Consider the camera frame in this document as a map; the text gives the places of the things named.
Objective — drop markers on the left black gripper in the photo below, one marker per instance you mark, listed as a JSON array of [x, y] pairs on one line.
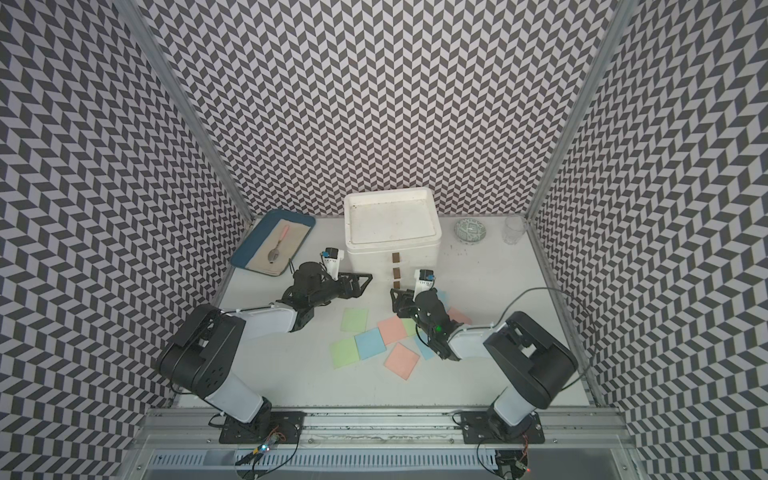
[[348, 293]]

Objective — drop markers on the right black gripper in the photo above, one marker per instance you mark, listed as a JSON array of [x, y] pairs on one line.
[[403, 302]]

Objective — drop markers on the pink sticky note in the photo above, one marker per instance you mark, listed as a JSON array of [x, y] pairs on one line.
[[459, 317], [401, 361], [392, 330]]

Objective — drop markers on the pink sticky note bottom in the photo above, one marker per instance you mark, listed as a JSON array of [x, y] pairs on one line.
[[401, 361]]

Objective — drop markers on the white drawer cabinet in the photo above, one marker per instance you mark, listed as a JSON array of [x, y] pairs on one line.
[[378, 224]]

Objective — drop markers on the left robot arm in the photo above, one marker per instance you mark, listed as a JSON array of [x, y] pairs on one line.
[[200, 355]]

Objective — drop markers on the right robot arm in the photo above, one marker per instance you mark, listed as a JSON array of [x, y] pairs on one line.
[[536, 365]]

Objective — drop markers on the green sticky note centre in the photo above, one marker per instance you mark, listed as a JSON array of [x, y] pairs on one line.
[[409, 326]]

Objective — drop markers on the green sticky note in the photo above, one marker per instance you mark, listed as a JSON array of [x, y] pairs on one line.
[[354, 320], [409, 326], [344, 352]]

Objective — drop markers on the green sticky note upper left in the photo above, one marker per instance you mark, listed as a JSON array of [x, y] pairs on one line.
[[354, 320]]

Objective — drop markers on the blue sticky note top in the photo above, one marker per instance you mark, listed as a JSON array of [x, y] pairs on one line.
[[443, 297]]

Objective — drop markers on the blue sticky note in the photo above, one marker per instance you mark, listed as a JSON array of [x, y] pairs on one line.
[[443, 297], [370, 343], [425, 352]]

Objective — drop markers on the blue sticky note left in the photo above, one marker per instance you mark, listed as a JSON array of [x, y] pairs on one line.
[[370, 343]]

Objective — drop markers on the blue sticky note lower right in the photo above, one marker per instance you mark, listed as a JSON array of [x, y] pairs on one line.
[[425, 352]]

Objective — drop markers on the green sticky note lower left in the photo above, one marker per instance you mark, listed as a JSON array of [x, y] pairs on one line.
[[344, 352]]

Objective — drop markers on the beige tray liner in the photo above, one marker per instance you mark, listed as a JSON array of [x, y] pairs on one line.
[[290, 245]]

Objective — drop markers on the blue tray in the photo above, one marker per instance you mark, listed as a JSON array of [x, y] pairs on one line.
[[261, 230]]

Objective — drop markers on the green patterned small dish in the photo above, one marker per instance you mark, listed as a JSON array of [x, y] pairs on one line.
[[470, 230]]

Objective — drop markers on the clear glass cup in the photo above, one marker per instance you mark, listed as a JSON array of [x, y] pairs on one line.
[[514, 229]]

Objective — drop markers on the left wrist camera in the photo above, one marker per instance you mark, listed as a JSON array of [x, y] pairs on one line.
[[331, 259]]

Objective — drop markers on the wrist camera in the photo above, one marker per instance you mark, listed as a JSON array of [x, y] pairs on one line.
[[424, 281], [331, 259]]

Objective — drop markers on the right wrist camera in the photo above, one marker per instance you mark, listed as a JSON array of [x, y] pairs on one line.
[[424, 281]]

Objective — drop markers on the pink handled spoon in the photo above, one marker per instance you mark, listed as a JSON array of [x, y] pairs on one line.
[[273, 254]]

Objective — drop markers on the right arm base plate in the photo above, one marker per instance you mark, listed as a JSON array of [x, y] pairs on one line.
[[487, 426]]

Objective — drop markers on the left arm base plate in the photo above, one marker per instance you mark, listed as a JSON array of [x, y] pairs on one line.
[[287, 425]]

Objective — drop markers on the aluminium front rail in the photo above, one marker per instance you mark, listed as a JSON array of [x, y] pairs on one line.
[[342, 428]]

